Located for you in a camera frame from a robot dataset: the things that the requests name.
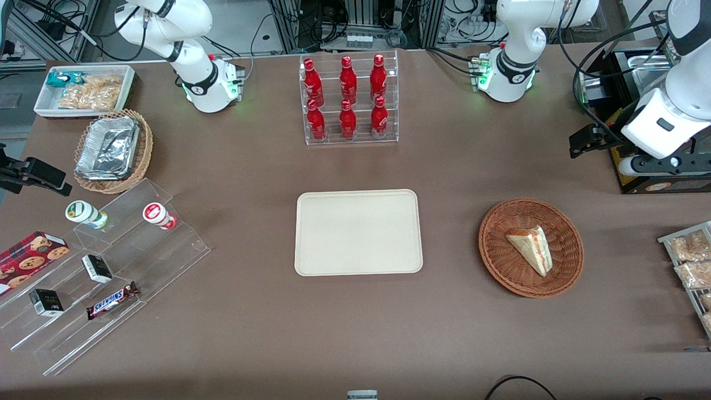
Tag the clear acrylic bottle rack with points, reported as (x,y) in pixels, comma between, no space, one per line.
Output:
(364,139)

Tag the red drink bottle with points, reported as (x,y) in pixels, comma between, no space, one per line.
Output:
(348,80)
(316,122)
(378,78)
(348,121)
(379,119)
(314,83)

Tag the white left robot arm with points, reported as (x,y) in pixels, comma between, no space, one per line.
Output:
(511,78)

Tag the silver box with green light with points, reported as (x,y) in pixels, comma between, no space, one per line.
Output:
(591,91)

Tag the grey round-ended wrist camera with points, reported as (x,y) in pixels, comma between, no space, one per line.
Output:
(626,168)

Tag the oval wicker basket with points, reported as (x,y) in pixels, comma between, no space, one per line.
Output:
(145,150)

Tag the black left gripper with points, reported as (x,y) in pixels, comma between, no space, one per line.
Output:
(612,133)

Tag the black food warmer machine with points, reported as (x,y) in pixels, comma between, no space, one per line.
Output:
(689,188)

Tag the triangle sandwich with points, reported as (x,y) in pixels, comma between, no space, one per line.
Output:
(532,247)

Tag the white rectangular snack bin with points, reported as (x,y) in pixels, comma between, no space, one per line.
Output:
(44,105)

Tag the aluminium frame rack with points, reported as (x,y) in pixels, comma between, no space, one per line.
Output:
(364,14)

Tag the green lidded yogurt cup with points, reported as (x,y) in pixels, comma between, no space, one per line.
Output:
(83,213)

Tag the round brown wicker basket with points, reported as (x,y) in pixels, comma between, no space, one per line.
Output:
(500,261)

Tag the steel warmer pan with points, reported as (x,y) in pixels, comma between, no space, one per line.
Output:
(650,72)

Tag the glass warmer lid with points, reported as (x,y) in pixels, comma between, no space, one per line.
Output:
(661,33)

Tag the Snickers chocolate bar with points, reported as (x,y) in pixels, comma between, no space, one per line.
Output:
(111,301)

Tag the red lidded yogurt cup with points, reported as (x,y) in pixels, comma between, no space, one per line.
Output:
(155,214)

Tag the small black carton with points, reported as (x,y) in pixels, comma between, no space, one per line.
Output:
(46,303)
(97,269)

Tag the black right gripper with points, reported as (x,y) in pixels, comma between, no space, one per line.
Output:
(16,169)

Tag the clear bag of pastries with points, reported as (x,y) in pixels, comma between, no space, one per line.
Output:
(691,247)
(697,275)

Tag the stack of foil trays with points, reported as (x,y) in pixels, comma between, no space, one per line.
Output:
(108,147)

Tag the aluminium profile frame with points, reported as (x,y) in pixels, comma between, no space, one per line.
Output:
(83,33)

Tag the red cookie box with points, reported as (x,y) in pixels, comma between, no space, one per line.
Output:
(28,258)

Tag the white power strip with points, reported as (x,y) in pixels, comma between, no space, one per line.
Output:
(360,40)

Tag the clear acrylic step shelf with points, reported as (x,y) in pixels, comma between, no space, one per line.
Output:
(166,261)

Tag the tray of packaged snacks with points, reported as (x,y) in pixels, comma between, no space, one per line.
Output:
(666,240)

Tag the small grey device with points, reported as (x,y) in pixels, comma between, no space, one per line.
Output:
(362,395)

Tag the clear bag of chips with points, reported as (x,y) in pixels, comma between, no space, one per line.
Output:
(91,94)

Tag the beige rectangular serving tray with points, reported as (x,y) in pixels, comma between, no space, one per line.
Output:
(358,233)

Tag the teal snack packet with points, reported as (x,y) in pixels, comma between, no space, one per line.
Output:
(61,79)

